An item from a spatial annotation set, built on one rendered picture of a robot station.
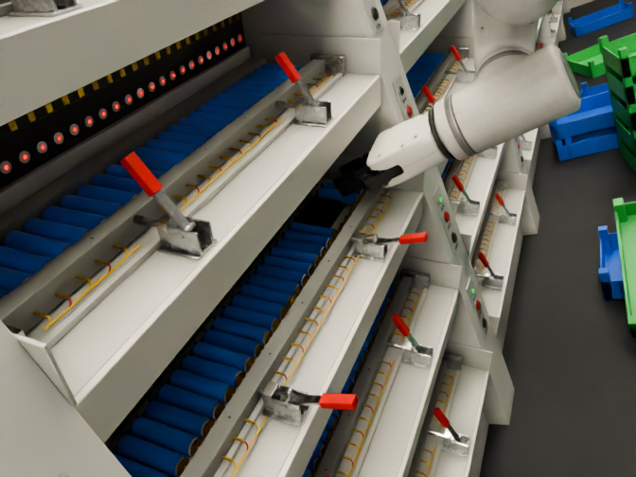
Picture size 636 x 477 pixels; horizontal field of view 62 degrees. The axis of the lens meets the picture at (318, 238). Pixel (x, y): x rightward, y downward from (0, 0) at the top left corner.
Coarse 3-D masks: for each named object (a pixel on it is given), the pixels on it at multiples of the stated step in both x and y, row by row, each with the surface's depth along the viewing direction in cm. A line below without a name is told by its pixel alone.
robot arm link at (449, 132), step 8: (440, 104) 68; (448, 104) 67; (440, 112) 67; (448, 112) 67; (440, 120) 67; (448, 120) 66; (440, 128) 67; (448, 128) 66; (456, 128) 66; (440, 136) 68; (448, 136) 67; (456, 136) 66; (448, 144) 67; (456, 144) 67; (464, 144) 67; (456, 152) 68; (464, 152) 68; (472, 152) 68
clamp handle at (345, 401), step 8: (288, 392) 50; (288, 400) 50; (296, 400) 50; (304, 400) 49; (312, 400) 49; (320, 400) 48; (328, 400) 48; (336, 400) 48; (344, 400) 47; (352, 400) 47; (328, 408) 48; (336, 408) 48; (344, 408) 47; (352, 408) 47
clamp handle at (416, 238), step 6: (408, 234) 68; (414, 234) 68; (420, 234) 67; (426, 234) 67; (378, 240) 70; (384, 240) 70; (390, 240) 69; (396, 240) 68; (402, 240) 68; (408, 240) 67; (414, 240) 67; (420, 240) 67
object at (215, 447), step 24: (360, 216) 75; (336, 240) 71; (336, 264) 68; (312, 288) 63; (336, 288) 65; (288, 312) 60; (288, 336) 57; (312, 336) 59; (264, 360) 54; (240, 384) 52; (264, 384) 53; (240, 408) 50; (216, 432) 48; (216, 456) 46
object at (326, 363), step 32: (416, 192) 84; (288, 224) 79; (384, 224) 77; (416, 224) 83; (352, 256) 71; (352, 288) 66; (384, 288) 70; (320, 320) 62; (352, 320) 62; (320, 352) 58; (352, 352) 60; (160, 384) 56; (288, 384) 55; (320, 384) 54; (320, 416) 53; (256, 448) 49; (288, 448) 49
